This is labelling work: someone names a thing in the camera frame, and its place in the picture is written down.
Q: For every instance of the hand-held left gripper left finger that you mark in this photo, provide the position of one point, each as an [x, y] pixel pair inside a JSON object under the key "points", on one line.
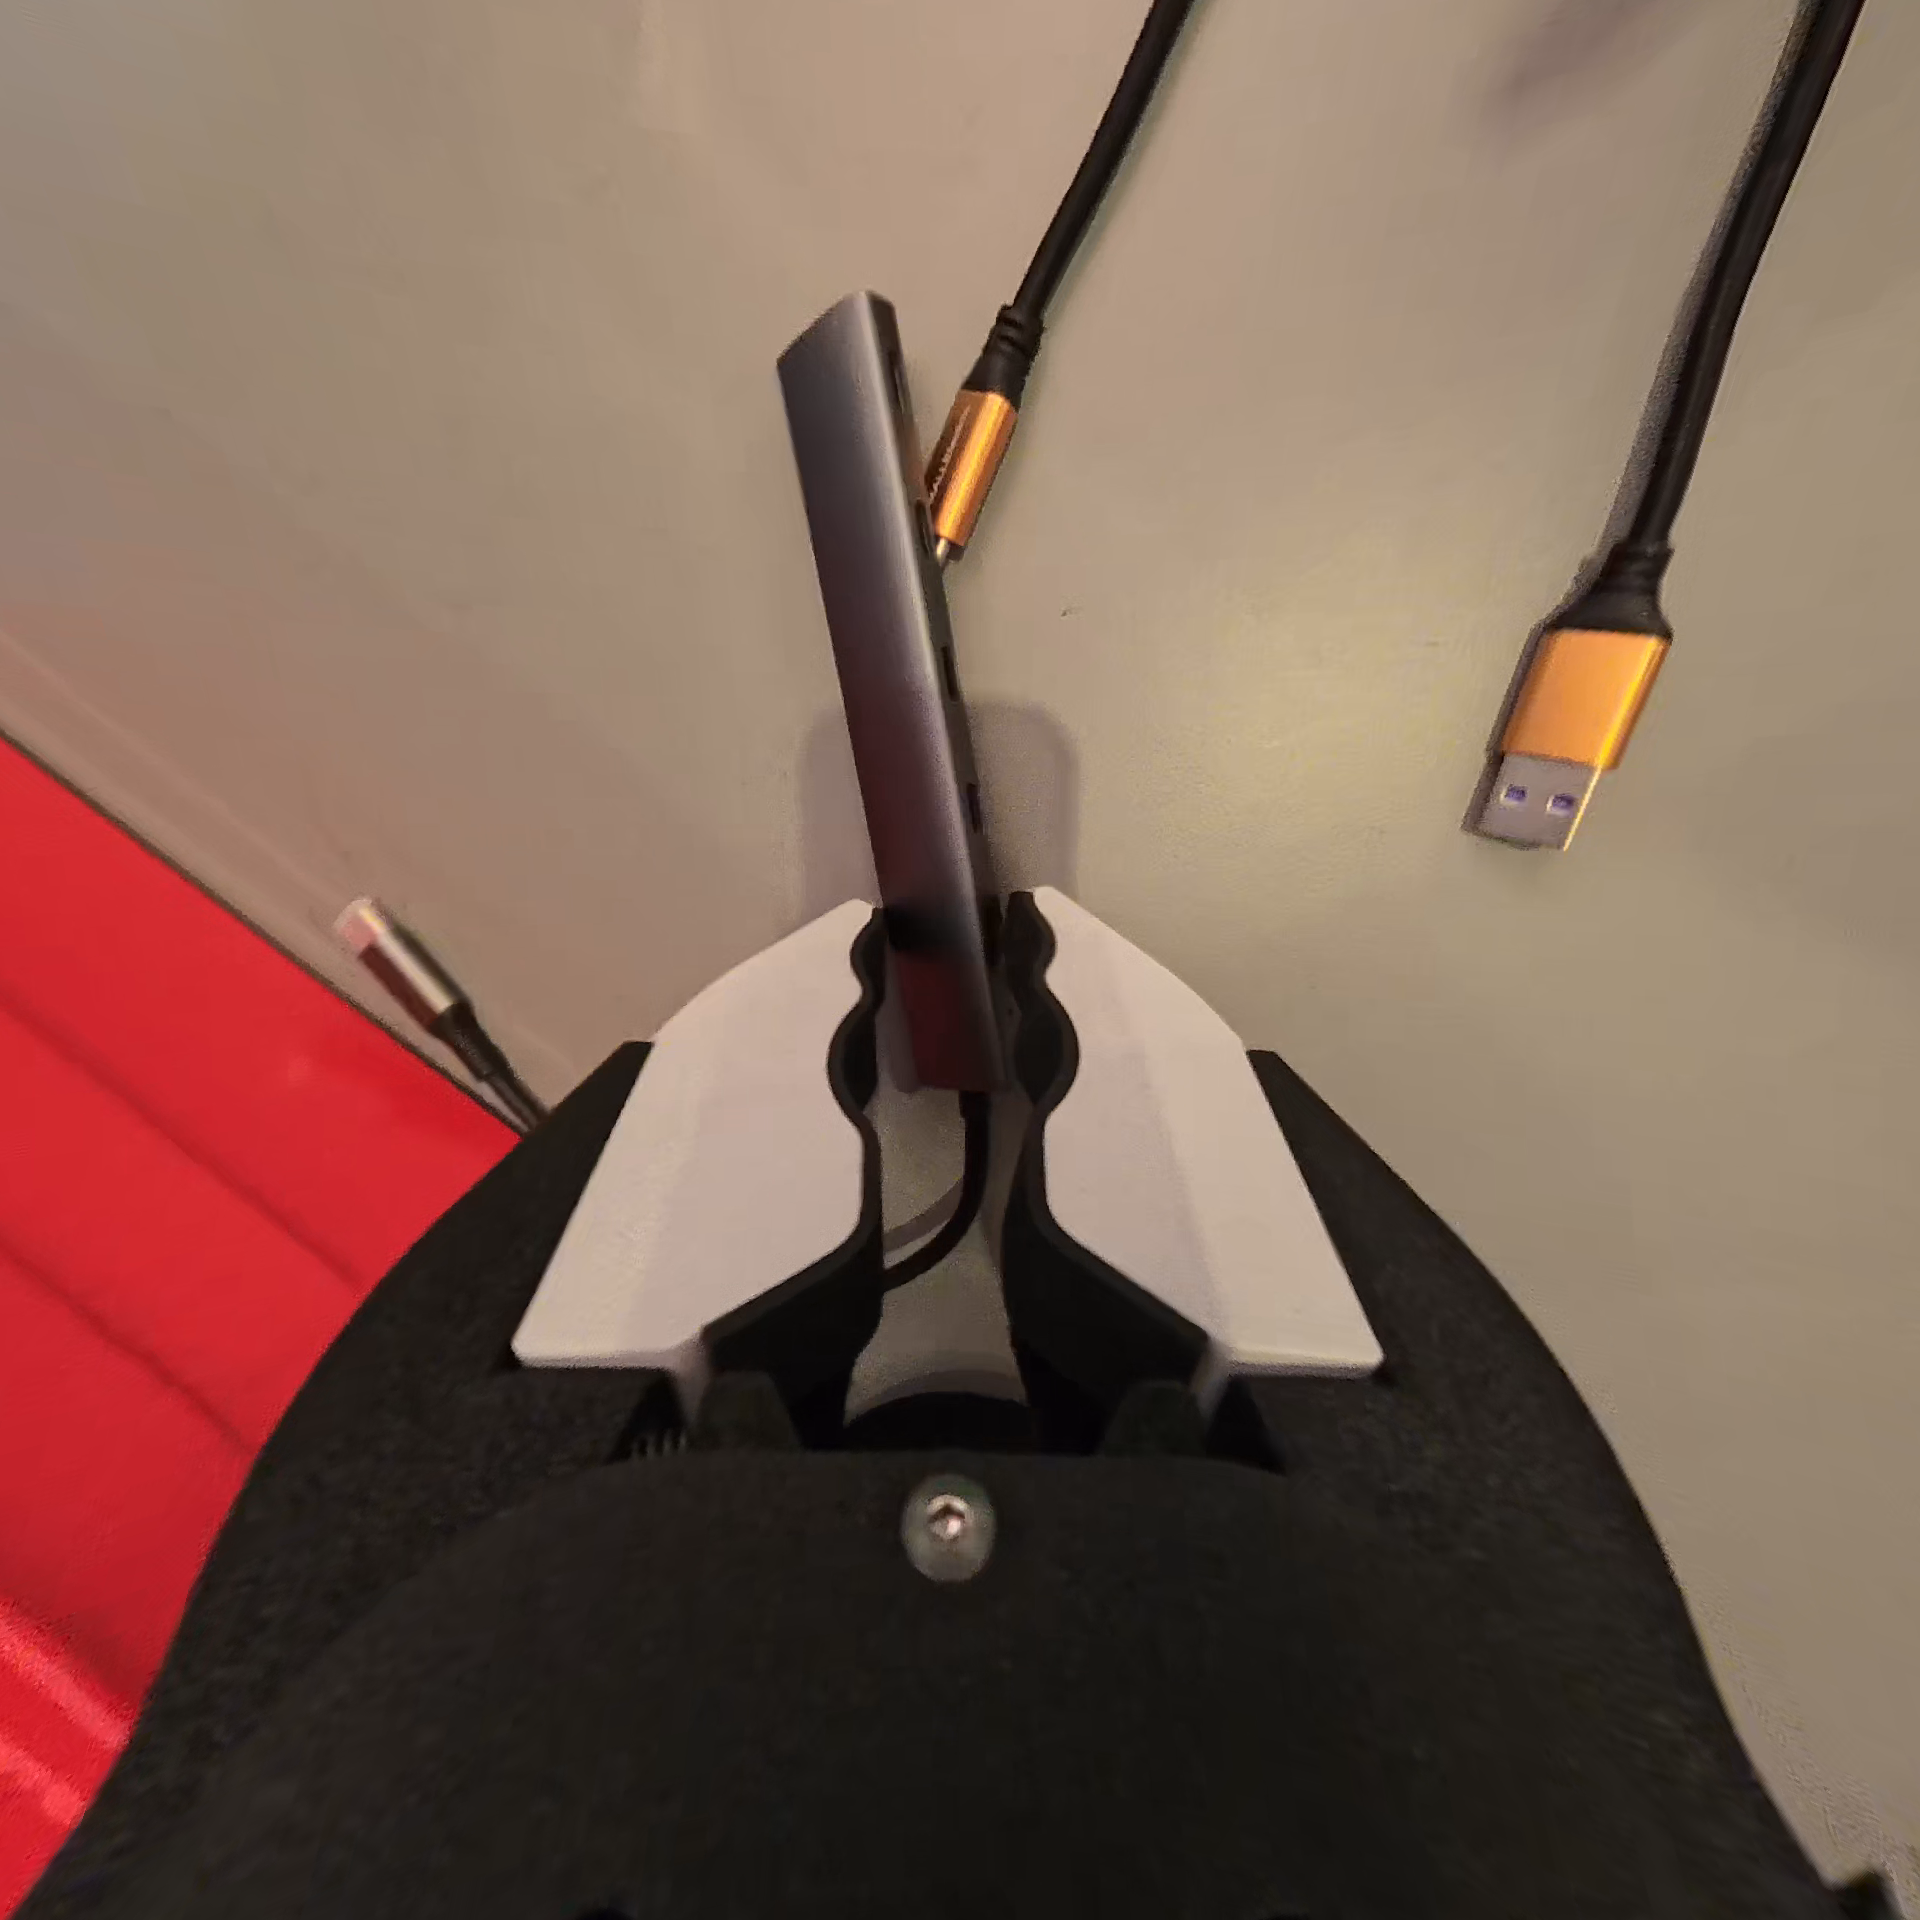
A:
{"points": [[706, 1154]]}

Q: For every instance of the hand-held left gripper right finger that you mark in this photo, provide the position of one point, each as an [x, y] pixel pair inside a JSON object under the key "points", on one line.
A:
{"points": [[1186, 1170]]}

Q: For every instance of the red plastic bin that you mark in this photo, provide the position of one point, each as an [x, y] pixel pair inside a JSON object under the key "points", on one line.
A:
{"points": [[181, 1201]]}

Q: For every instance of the grey usb hub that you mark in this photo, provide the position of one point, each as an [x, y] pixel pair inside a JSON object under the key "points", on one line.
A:
{"points": [[886, 644]]}

